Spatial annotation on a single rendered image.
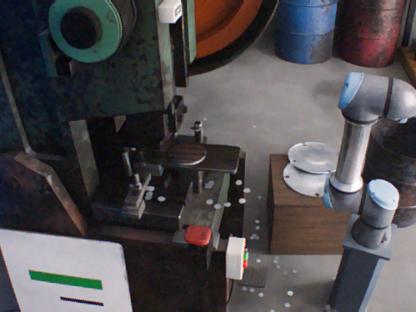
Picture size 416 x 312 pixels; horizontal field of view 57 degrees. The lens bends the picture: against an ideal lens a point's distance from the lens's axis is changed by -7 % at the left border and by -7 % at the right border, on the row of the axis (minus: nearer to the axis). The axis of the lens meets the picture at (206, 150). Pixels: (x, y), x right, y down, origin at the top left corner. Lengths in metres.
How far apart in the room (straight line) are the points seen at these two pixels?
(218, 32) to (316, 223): 0.97
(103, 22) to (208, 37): 0.70
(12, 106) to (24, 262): 0.62
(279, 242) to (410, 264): 0.68
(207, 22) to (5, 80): 0.74
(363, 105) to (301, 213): 0.80
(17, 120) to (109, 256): 0.54
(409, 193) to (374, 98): 1.06
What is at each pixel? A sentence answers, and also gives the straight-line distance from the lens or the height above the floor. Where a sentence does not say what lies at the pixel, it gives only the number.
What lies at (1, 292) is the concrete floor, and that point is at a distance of 2.20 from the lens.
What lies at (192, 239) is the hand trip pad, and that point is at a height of 0.76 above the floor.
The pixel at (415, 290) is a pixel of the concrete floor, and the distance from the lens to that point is 2.13.
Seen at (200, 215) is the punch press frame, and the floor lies 0.64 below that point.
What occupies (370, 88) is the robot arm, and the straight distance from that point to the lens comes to 1.22.
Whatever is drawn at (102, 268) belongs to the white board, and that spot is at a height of 0.47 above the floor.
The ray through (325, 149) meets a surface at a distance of 2.20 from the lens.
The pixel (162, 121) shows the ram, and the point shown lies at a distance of 1.25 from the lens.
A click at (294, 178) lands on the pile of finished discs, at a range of 1.98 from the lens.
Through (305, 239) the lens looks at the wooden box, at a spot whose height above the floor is 0.12.
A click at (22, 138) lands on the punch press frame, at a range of 1.37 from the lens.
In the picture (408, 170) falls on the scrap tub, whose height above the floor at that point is 0.40.
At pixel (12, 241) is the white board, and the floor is 0.54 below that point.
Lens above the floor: 1.60
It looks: 35 degrees down
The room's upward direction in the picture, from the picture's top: 2 degrees counter-clockwise
